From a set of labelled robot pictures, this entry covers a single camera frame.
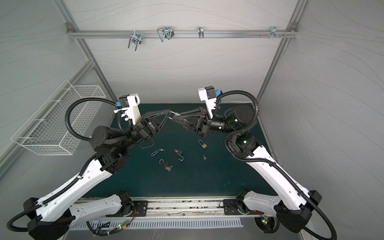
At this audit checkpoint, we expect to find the metal u hook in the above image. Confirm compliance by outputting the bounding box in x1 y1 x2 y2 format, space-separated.
128 33 142 51
157 26 175 42

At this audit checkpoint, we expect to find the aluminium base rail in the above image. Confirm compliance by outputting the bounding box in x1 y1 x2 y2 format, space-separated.
71 196 271 218

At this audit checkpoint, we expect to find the brass padlock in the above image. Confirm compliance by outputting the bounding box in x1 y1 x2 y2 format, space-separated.
198 140 208 149

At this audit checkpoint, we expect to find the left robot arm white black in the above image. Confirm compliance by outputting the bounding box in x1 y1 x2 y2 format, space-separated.
7 96 171 240

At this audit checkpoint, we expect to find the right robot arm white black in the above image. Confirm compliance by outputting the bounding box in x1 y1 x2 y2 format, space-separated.
173 86 337 240

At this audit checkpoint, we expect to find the white slotted cable duct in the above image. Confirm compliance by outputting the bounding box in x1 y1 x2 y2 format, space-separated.
70 218 244 231

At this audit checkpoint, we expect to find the aluminium wall rail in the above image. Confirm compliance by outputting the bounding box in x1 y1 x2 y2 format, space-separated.
67 29 299 39

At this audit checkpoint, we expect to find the black padlock shackle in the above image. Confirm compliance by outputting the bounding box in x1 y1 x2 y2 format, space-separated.
174 149 184 161

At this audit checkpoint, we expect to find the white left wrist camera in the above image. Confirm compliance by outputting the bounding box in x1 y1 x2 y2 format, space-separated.
114 94 141 125

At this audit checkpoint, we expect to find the metal hook bracket right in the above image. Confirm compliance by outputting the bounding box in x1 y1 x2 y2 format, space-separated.
260 27 287 39

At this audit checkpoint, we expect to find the white wire basket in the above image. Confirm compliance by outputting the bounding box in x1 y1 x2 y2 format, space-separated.
11 80 106 156

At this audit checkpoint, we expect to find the silver key bunch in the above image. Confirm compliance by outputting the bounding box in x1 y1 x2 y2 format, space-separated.
169 111 179 119

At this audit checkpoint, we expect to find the black padlock with keys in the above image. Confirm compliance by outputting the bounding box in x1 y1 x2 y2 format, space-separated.
159 159 173 172

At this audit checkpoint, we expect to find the metal U hook left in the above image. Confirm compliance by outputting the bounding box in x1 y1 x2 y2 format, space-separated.
128 33 142 51

